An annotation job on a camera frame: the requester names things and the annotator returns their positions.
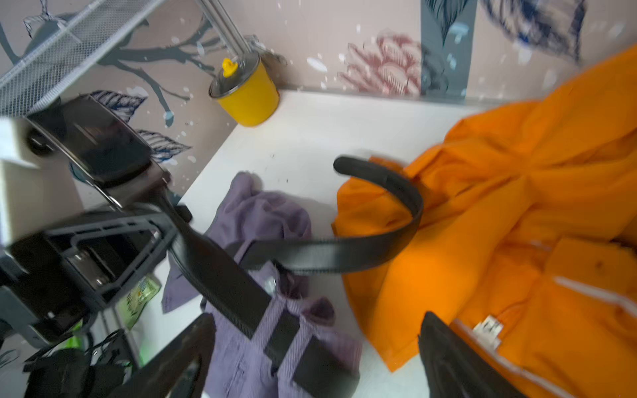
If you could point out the green snack wrapper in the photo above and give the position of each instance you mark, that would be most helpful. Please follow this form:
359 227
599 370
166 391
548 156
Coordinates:
132 305

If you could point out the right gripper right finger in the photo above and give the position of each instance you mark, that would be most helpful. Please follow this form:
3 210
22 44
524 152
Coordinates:
453 368

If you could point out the orange trousers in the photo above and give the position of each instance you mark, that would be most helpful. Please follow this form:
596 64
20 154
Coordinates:
527 243

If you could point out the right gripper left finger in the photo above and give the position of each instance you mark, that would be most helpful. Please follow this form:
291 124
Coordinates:
180 369

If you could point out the white wire mesh shelf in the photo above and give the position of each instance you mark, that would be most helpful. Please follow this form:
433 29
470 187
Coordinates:
42 75

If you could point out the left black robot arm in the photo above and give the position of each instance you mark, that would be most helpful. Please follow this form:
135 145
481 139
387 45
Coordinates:
78 372

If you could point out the yellow pot with lid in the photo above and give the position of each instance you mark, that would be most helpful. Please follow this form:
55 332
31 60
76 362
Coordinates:
244 90

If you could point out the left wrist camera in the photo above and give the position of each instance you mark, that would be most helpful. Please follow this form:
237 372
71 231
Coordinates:
36 191

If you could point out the lavender purple trousers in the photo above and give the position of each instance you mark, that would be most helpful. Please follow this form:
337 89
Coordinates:
293 349

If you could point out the black leather belt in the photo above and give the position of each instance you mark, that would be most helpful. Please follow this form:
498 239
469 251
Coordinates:
118 163

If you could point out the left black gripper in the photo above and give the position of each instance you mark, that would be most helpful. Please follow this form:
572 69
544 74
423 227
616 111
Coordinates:
52 285

